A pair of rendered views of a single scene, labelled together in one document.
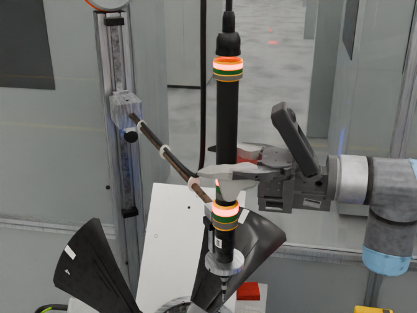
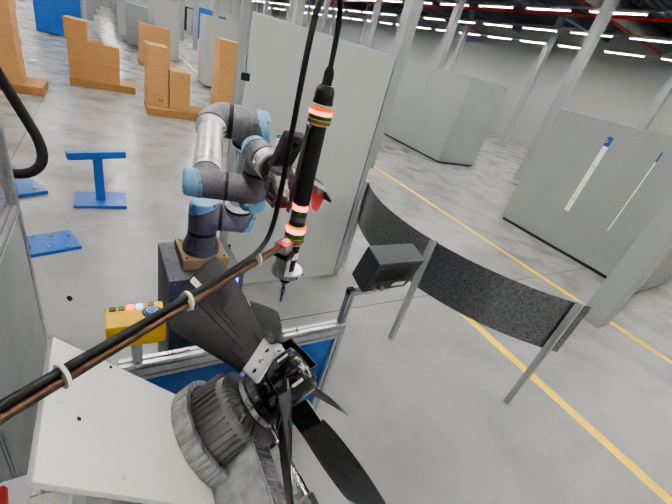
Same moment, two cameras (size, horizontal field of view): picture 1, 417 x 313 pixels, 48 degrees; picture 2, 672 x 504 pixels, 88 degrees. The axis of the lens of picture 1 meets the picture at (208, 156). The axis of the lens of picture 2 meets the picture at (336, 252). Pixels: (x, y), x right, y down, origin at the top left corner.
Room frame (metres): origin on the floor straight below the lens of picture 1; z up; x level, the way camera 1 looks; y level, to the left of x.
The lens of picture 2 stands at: (1.10, 0.50, 1.91)
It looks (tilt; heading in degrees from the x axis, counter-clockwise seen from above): 29 degrees down; 223
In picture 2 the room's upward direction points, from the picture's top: 16 degrees clockwise
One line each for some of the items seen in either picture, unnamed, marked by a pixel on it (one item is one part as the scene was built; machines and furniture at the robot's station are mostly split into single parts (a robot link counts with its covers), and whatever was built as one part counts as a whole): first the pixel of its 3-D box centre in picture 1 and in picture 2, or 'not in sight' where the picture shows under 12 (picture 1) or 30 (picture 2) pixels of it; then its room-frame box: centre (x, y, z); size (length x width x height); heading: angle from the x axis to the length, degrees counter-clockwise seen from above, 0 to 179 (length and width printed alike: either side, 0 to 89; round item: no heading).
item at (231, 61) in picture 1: (228, 69); (319, 116); (0.67, -0.03, 1.80); 0.04 x 0.04 x 0.03
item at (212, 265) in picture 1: (222, 238); (288, 256); (0.68, -0.02, 1.50); 0.09 x 0.07 x 0.10; 25
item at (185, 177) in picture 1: (164, 153); (183, 305); (0.95, 0.10, 1.54); 0.54 x 0.01 x 0.01; 25
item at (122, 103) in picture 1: (125, 110); not in sight; (1.24, 0.23, 1.54); 0.10 x 0.07 x 0.08; 25
